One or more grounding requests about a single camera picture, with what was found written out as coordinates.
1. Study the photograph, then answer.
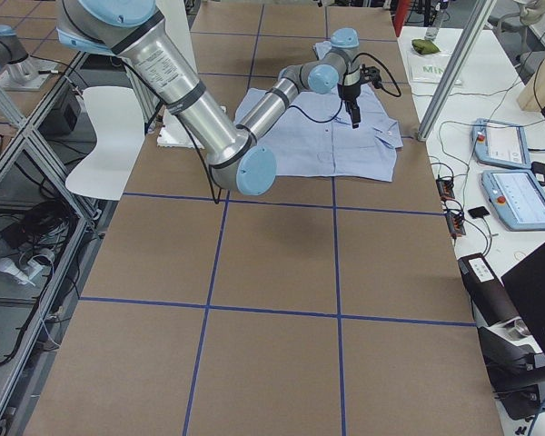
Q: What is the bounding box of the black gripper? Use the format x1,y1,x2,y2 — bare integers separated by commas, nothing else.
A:
338,68,362,129

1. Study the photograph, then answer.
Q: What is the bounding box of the light blue striped shirt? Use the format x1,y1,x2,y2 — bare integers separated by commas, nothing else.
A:
234,28,403,182

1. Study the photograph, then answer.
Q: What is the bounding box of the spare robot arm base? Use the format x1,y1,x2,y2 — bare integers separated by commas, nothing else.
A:
0,25,63,92

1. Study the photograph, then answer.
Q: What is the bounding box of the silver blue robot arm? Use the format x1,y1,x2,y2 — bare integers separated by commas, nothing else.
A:
56,0,362,195

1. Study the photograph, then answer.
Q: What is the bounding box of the clear plastic MINI bag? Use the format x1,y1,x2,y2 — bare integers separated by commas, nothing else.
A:
406,48,451,84

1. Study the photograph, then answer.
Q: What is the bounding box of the green fabric pouch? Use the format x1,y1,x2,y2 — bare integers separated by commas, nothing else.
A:
411,38,440,55

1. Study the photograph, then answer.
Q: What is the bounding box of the orange circuit board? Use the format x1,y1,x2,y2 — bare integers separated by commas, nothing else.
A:
436,177,456,200
444,209,466,240

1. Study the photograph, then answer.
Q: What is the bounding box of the upper blue teach pendant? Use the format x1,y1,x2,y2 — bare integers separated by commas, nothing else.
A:
471,118,531,170

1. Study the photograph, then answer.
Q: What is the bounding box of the blue teach pendant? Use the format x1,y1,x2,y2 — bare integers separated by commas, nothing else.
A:
471,118,531,170
481,169,545,232

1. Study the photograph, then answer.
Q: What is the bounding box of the lower blue teach pendant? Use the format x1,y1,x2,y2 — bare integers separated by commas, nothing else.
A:
481,169,545,232

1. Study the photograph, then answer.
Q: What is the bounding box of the black monitor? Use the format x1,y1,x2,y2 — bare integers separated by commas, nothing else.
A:
502,243,545,353

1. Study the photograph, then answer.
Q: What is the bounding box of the black label printer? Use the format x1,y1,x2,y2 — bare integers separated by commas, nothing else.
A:
458,253,545,396

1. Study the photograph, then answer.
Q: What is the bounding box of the white power strip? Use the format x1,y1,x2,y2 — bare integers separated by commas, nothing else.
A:
0,255,53,286

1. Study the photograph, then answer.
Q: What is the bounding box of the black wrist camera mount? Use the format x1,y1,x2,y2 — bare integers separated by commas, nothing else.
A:
360,64,383,89

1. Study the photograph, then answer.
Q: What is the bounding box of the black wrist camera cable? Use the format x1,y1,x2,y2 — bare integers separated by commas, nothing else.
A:
289,52,402,124

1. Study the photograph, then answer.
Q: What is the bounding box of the aluminium frame post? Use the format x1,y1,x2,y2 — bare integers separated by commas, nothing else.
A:
416,0,497,142

